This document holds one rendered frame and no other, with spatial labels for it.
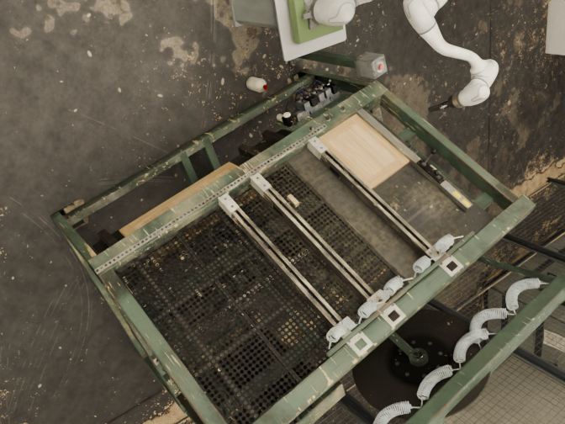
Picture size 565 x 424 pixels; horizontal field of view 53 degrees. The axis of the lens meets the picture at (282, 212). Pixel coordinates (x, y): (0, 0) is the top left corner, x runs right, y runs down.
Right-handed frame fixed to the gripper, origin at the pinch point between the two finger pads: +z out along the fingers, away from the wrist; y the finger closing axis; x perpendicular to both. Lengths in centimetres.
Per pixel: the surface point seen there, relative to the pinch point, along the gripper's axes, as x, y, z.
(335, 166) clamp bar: -4, -58, 32
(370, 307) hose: -64, -109, -25
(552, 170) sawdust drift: -187, 343, 248
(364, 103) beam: 19, -7, 49
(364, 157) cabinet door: -9, -35, 35
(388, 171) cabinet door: -22.3, -30.9, 25.1
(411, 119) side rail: -3.6, 9.1, 33.9
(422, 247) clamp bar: -62, -55, -8
